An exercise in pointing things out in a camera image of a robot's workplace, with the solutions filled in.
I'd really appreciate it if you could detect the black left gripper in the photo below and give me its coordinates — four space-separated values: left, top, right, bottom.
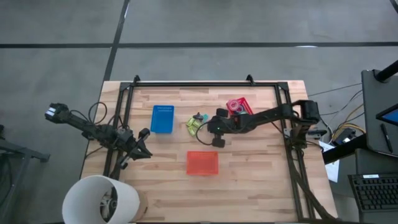
119 132 153 161

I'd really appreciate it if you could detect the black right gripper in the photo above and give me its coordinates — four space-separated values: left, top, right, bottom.
206 108 239 136

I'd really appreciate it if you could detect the red plastic basket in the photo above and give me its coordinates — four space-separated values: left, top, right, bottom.
225 96 254 116

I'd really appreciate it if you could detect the blue plastic basket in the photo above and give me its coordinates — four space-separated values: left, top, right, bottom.
150 105 175 134

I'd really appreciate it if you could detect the orange plastic basket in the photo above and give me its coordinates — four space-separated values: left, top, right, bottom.
185 151 220 176

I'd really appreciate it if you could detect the white plastic bucket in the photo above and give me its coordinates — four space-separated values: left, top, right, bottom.
62 175 141 224

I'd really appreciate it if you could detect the white paper sheet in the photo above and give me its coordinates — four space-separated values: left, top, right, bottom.
318 140 340 183

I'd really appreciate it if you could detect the black power adapter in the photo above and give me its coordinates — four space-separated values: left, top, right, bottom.
334 128 357 146

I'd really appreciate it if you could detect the black pen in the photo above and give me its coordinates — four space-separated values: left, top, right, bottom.
380 123 394 154

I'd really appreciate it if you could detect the tablet with blue screen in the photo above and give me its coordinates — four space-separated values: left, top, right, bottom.
375 104 398 126

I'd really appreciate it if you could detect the black pole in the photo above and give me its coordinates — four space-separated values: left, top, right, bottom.
373 60 398 83

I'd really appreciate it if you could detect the black computer keyboard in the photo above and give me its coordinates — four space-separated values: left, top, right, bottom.
348 173 398 214

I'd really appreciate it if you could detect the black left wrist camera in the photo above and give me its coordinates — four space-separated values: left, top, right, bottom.
137 127 152 140

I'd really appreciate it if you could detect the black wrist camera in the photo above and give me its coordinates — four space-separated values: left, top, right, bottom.
137 127 152 140
211 137 226 149

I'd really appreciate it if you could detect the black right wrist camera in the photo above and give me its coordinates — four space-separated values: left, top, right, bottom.
211 137 226 149

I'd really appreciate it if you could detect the black metal frame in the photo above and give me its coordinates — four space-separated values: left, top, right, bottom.
102 74 335 222

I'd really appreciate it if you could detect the black right camera cable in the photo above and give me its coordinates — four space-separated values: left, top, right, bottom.
195 120 218 147

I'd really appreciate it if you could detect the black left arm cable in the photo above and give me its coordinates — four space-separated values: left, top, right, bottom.
88 101 108 126

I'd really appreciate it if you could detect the yellow cable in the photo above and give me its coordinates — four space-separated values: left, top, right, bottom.
331 104 365 141

